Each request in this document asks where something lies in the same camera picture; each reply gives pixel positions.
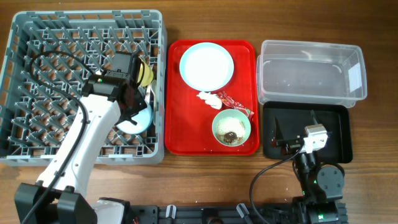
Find white plastic fork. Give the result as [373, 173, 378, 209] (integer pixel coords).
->
[144, 84, 152, 103]

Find green bowl with rice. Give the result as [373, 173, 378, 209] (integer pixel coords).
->
[211, 109, 251, 147]

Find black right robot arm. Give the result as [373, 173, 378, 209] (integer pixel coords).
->
[271, 111, 348, 223]

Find grey dishwasher rack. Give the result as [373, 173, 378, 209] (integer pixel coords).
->
[1, 9, 167, 166]

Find black plastic tray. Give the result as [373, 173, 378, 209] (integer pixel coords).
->
[262, 101, 353, 164]

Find red plastic tray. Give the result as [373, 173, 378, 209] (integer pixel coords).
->
[164, 40, 260, 156]

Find red snack wrapper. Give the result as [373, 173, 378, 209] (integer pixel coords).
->
[216, 91, 254, 119]

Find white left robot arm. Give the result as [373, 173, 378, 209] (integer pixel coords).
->
[14, 52, 152, 223]

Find light blue plate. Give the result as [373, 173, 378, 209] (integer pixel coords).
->
[179, 42, 234, 92]

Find light blue bowl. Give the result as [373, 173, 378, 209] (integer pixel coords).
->
[116, 90, 153, 134]

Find white napkin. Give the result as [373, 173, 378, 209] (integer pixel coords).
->
[197, 91, 223, 110]

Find yellow plastic cup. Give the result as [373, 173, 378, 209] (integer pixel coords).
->
[137, 58, 154, 87]

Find white plastic spoon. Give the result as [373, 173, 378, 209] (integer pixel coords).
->
[151, 80, 158, 126]

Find clear plastic bin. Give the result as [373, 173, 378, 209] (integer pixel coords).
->
[256, 40, 368, 108]

